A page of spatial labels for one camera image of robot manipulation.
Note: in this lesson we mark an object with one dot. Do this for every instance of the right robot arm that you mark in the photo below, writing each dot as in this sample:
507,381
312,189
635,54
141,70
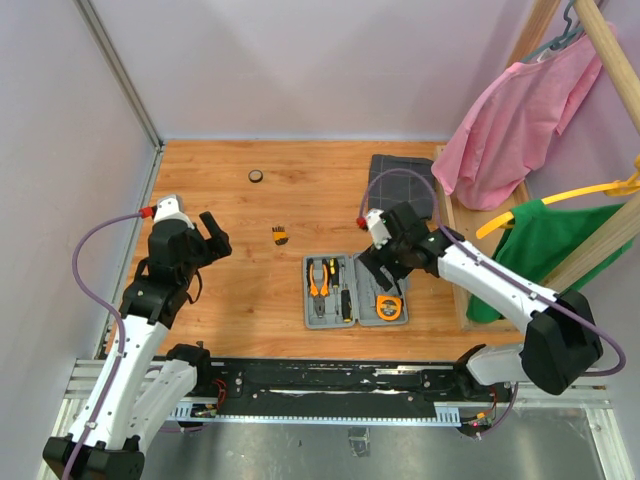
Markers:
560,343

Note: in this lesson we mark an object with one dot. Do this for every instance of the orange black pliers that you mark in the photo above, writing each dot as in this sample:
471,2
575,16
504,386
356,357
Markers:
318,293

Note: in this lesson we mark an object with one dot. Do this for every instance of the green shirt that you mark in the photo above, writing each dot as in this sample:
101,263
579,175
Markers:
541,237

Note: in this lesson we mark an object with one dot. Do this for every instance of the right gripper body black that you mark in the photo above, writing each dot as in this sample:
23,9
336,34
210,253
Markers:
392,257

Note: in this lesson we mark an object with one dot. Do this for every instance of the wooden clothes rack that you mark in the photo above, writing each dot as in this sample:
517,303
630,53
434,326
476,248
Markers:
623,225

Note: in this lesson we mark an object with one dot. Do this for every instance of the dark grey checked cloth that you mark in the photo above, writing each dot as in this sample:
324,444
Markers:
401,187

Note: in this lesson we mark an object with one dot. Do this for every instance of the yellow tape measure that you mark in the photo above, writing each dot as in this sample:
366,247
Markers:
389,308

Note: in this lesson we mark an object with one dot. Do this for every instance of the yellow clothes hanger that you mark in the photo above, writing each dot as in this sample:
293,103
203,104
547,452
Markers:
612,189

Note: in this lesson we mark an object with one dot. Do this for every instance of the pink shirt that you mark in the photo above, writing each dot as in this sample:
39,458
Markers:
507,131

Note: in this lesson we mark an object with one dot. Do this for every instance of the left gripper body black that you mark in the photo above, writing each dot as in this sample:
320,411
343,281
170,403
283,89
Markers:
204,251

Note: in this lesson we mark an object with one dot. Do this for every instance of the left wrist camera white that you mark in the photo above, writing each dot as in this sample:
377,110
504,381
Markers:
171,208

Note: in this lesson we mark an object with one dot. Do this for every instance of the hex key set orange holder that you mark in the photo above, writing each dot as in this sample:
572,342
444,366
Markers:
280,236

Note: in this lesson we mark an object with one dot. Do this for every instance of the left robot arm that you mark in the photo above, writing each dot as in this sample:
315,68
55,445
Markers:
112,434

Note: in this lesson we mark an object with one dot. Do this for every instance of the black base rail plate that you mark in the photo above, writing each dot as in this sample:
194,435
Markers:
340,389

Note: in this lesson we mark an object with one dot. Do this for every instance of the grey plastic tool case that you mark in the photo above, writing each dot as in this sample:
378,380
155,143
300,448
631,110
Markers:
363,290

